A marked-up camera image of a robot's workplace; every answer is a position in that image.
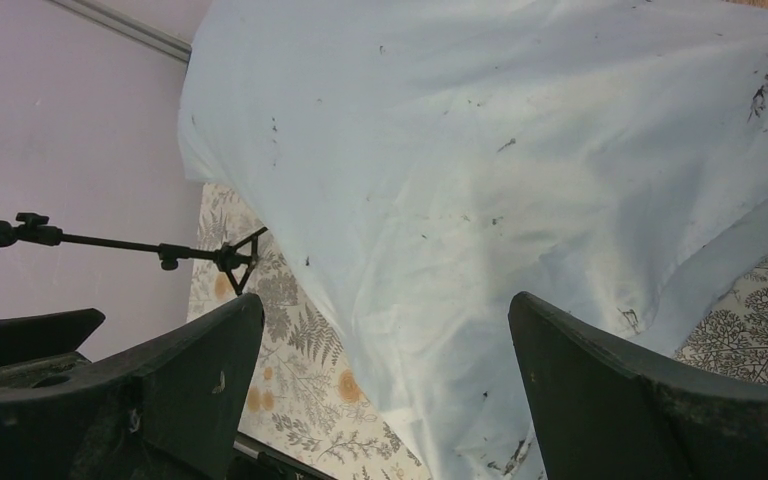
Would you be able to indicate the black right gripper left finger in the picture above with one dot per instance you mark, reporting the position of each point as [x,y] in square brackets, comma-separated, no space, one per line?
[168,408]

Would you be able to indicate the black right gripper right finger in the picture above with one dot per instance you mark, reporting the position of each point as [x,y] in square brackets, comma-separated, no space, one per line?
[606,408]

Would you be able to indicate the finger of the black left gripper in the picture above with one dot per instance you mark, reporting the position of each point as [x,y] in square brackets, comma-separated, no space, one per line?
[35,337]

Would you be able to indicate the light blue pillowcase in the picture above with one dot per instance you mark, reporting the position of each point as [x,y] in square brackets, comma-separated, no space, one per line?
[418,163]

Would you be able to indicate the floral patterned table mat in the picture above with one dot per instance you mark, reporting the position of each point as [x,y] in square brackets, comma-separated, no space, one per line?
[304,384]

